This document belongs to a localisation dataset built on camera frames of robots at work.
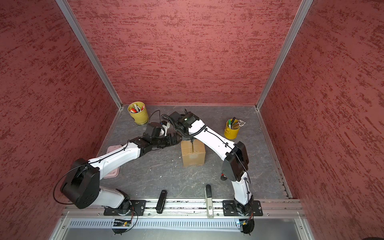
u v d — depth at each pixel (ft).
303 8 2.33
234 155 1.53
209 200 2.42
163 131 2.32
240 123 2.87
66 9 2.33
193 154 2.54
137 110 3.39
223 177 2.76
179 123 1.90
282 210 2.50
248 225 2.33
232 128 3.18
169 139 2.45
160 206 2.33
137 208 2.42
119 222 2.39
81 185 1.40
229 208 2.42
